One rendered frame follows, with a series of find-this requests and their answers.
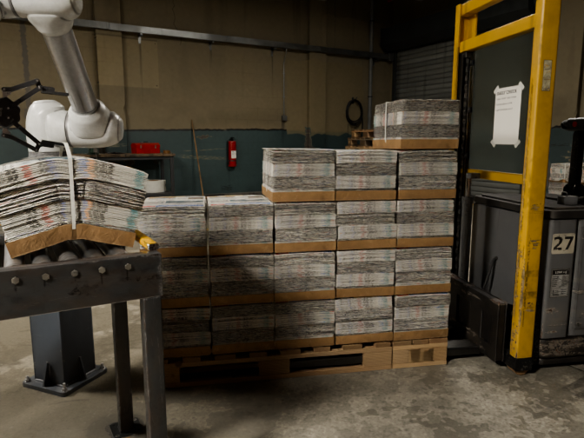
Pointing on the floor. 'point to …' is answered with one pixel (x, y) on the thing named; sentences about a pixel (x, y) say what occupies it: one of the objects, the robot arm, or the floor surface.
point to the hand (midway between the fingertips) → (63, 118)
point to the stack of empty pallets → (361, 140)
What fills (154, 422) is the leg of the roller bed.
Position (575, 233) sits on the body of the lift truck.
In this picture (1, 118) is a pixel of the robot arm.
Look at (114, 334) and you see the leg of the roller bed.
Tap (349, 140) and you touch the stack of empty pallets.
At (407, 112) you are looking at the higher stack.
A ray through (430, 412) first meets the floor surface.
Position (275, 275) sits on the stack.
